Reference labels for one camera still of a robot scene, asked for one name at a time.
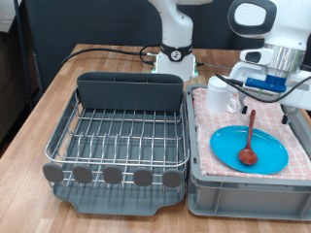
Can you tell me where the black frame post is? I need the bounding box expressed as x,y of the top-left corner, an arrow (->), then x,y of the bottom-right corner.
13,0 -> 33,108

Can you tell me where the pink checkered towel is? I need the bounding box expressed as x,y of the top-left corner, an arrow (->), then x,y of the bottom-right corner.
191,87 -> 311,182

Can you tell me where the dark grey cutlery holder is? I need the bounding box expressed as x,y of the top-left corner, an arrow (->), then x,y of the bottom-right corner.
76,71 -> 185,113

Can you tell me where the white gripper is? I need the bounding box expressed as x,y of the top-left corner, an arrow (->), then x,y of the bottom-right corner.
227,61 -> 311,125

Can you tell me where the blue plate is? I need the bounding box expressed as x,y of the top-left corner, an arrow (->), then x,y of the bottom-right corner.
209,125 -> 290,175

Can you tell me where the grey plastic crate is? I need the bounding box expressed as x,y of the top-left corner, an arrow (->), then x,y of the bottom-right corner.
185,83 -> 311,222

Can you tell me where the dark background furniture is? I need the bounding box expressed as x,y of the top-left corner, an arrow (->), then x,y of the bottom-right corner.
0,30 -> 33,147

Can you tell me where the grey drain tray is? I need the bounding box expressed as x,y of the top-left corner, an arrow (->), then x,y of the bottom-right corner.
52,106 -> 187,216

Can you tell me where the white mug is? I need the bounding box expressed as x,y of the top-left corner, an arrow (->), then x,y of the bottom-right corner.
205,76 -> 239,115

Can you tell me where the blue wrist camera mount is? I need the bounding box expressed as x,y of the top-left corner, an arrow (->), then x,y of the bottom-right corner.
242,75 -> 288,97

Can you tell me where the metal wire dish rack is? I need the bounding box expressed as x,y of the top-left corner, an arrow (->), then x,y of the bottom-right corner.
42,86 -> 191,189

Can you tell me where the thick black table cable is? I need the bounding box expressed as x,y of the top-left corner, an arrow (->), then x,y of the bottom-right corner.
59,44 -> 163,67

